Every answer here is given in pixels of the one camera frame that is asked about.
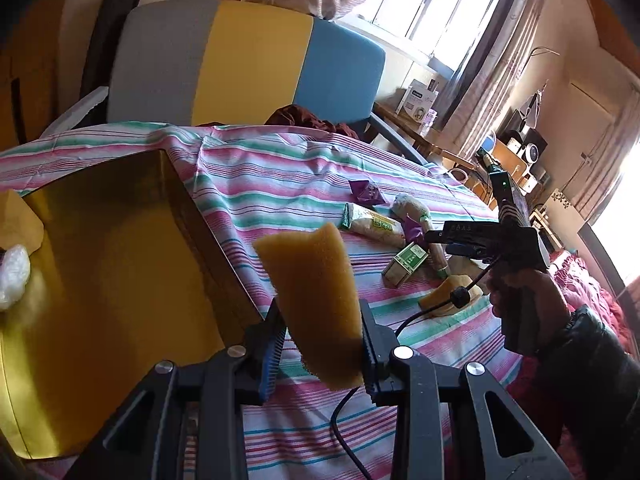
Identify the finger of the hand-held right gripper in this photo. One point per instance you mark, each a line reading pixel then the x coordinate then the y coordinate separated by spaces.
pixel 467 252
pixel 470 232

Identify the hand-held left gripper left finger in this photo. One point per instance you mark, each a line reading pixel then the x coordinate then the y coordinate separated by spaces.
pixel 267 360

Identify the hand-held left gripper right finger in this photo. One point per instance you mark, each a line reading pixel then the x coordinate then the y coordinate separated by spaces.
pixel 372 350

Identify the purple snack packet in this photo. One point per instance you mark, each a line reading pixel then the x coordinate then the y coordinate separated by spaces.
pixel 367 192
pixel 414 234

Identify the green white snack packet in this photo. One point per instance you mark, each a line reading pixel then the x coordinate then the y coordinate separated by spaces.
pixel 405 262

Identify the pale rice cake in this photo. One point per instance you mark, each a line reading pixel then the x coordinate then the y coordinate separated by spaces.
pixel 410 207

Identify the yellow sponge block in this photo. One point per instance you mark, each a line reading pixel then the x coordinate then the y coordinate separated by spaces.
pixel 20 220
pixel 315 300

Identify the gold metal tray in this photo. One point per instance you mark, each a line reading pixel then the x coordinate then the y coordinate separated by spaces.
pixel 125 285

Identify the person's right forearm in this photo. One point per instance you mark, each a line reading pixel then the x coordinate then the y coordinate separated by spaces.
pixel 590 390

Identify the person's right hand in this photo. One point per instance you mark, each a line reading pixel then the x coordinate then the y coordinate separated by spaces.
pixel 550 300

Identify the pale yellow sponge wedge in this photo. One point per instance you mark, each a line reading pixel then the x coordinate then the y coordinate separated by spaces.
pixel 445 292

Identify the red bedding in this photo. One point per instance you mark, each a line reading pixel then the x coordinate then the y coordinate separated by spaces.
pixel 595 285

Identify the wooden desk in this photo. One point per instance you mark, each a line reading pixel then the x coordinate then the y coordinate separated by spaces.
pixel 435 147

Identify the black speaker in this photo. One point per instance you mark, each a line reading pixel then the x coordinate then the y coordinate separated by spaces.
pixel 512 140

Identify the white carton box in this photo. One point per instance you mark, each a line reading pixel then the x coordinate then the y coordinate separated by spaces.
pixel 415 102

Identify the pink green striped tablecloth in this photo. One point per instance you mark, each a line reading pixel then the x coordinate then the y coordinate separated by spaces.
pixel 280 180

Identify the dark red cloth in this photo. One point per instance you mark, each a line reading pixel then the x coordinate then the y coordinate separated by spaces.
pixel 300 117

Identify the window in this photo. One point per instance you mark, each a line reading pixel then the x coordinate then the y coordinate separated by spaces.
pixel 440 5

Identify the white plastic wrapped item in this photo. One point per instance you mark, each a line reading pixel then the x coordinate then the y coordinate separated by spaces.
pixel 12 277

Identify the grey yellow blue chair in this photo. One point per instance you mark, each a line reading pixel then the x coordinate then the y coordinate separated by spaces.
pixel 250 60

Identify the black rolled mat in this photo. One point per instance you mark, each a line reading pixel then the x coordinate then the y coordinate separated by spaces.
pixel 107 40

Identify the orange wooden wardrobe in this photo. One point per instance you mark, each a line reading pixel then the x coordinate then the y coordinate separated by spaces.
pixel 30 85

